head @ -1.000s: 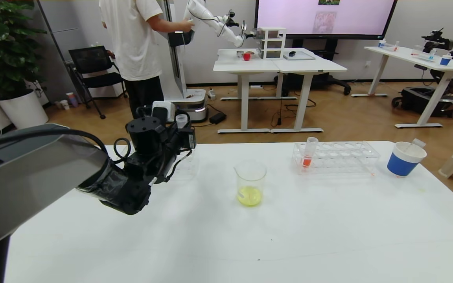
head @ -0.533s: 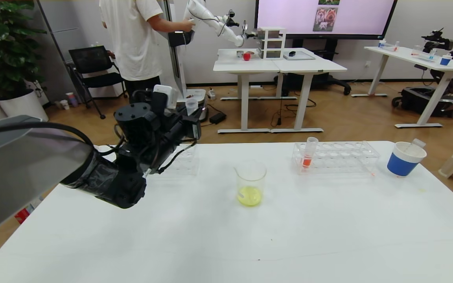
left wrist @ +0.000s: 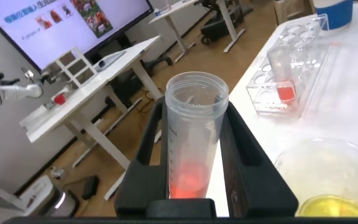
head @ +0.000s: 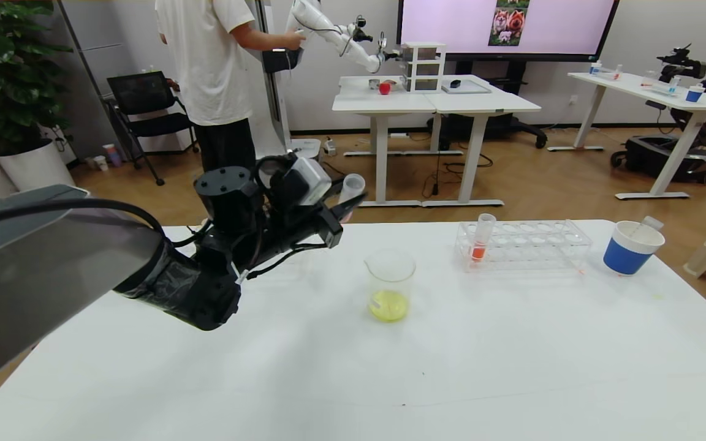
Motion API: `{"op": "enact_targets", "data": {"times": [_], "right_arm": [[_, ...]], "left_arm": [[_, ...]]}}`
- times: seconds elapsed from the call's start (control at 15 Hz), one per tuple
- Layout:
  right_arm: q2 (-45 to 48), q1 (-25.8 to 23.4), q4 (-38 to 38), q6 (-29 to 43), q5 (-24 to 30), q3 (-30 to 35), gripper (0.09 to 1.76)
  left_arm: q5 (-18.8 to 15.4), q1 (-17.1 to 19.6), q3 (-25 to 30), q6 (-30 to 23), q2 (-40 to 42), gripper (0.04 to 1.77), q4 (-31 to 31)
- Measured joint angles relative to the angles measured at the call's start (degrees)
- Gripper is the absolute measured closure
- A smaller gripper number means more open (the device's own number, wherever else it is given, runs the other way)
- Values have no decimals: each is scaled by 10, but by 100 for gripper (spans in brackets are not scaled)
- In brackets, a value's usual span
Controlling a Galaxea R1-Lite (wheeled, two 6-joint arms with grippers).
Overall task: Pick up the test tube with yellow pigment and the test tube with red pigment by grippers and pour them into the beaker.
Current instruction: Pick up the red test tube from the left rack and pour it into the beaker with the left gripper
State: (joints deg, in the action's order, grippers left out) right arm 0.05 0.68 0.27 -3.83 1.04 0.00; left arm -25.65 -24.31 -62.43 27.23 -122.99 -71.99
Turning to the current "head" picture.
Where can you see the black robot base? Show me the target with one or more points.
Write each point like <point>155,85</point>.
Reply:
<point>647,156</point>

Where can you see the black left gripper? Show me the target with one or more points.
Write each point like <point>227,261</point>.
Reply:
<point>330,227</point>

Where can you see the small blue cup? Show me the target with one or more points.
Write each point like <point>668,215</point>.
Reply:
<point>694,95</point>

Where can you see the white desk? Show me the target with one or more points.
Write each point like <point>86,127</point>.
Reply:
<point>353,101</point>
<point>488,103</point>

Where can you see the red apple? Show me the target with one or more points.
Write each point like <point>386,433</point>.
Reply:
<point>384,89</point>

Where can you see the black folding chair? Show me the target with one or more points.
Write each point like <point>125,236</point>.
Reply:
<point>144,92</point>

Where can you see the potted green plant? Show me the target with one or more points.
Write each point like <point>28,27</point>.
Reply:
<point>34,168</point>

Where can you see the blue white paper cup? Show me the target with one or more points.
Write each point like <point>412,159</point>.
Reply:
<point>626,260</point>

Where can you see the glass beaker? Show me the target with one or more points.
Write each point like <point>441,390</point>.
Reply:
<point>390,303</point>

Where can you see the black camera rig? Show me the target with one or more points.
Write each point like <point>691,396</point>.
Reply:
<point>684,61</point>

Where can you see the large wall display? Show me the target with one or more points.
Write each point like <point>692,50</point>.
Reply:
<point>439,24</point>

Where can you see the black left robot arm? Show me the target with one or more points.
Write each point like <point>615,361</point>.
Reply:
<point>53,269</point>

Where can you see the person in white shirt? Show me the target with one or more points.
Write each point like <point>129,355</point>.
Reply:
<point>206,73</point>

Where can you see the grey flat tray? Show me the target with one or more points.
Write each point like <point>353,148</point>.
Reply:
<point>472,87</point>

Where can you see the yellow liquid test tube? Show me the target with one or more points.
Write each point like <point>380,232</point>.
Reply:
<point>652,223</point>

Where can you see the long white table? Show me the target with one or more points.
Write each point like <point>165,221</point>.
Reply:
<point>635,82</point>

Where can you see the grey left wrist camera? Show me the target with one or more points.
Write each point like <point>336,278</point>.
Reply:
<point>310,180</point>

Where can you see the white humanoid robot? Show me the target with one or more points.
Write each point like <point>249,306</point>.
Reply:
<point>276,92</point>

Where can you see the white drawer shelf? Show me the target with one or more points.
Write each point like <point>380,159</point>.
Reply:
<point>425,46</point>

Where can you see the white power strip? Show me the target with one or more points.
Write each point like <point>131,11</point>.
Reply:
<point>330,147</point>

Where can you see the small white cup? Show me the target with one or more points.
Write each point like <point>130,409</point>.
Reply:
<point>100,163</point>

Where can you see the red liquid test tube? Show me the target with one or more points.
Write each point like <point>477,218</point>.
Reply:
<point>353,184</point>
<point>479,251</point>

